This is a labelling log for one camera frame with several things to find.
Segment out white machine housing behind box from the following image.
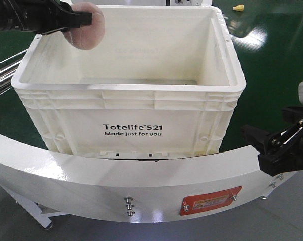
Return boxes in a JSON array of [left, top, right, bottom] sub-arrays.
[[70, 0, 214, 8]]

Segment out pink round plush toy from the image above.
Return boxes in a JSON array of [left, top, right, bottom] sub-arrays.
[[63, 2, 105, 50]]

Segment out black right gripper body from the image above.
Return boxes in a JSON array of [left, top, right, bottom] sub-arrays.
[[266, 106, 303, 173]]

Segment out white plastic Totelife tote box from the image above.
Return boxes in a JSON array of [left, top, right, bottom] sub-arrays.
[[11, 4, 246, 159]]

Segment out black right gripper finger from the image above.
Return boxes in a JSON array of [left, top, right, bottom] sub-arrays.
[[258, 154, 284, 176], [241, 125, 273, 153]]

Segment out white conveyor support leg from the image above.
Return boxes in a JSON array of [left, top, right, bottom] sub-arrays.
[[0, 184, 69, 230]]

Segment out chrome metal rail bars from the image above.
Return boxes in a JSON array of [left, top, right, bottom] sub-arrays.
[[0, 49, 28, 95]]

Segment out white curved conveyor rim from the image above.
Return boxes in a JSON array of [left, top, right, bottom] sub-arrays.
[[0, 134, 292, 223]]

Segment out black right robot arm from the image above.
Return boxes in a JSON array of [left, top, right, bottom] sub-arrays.
[[241, 82, 303, 176]]

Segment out small yellow object on belt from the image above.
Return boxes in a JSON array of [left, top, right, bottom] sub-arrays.
[[232, 4, 244, 12]]

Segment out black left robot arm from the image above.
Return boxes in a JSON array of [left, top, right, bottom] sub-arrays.
[[0, 0, 92, 35]]

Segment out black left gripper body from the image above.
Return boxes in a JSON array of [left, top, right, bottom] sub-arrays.
[[15, 1, 63, 35]]

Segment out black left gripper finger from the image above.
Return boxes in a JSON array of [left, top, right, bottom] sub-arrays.
[[56, 1, 92, 28]]

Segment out red warning label plate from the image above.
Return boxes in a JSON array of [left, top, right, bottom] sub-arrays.
[[179, 186, 242, 216]]

